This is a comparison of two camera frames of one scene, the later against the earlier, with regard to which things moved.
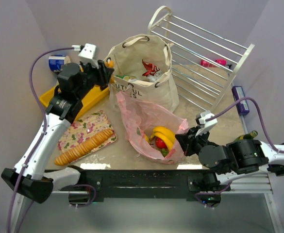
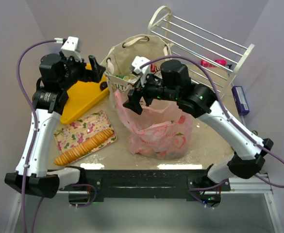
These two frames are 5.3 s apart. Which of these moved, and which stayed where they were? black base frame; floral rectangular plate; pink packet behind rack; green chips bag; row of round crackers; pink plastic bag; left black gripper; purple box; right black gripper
Moved: left black gripper; pink plastic bag; right black gripper
Stayed: black base frame; pink packet behind rack; row of round crackers; green chips bag; floral rectangular plate; purple box
